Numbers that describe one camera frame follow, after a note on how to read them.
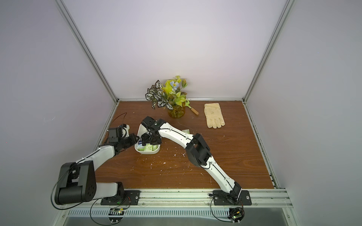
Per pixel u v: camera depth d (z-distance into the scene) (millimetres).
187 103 1169
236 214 696
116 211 715
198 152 571
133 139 813
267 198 745
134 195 754
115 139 710
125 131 776
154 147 879
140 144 875
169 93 948
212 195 729
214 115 1101
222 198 726
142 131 973
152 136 755
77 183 426
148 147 871
